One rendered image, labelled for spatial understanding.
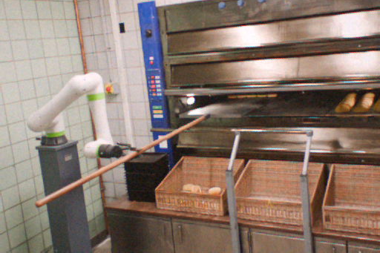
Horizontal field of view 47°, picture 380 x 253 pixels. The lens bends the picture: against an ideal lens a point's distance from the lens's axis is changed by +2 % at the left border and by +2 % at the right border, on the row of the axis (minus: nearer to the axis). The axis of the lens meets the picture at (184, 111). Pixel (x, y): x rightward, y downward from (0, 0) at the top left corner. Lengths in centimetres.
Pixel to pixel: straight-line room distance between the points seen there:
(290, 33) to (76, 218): 198
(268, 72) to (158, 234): 146
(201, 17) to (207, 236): 164
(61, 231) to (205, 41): 175
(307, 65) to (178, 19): 108
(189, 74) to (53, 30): 121
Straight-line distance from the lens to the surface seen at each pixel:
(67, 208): 315
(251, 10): 327
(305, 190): 272
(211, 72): 341
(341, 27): 311
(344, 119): 318
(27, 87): 362
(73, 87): 271
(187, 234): 325
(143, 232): 345
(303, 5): 317
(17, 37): 360
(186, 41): 348
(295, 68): 318
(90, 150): 280
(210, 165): 353
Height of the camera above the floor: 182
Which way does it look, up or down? 9 degrees down
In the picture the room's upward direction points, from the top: 6 degrees counter-clockwise
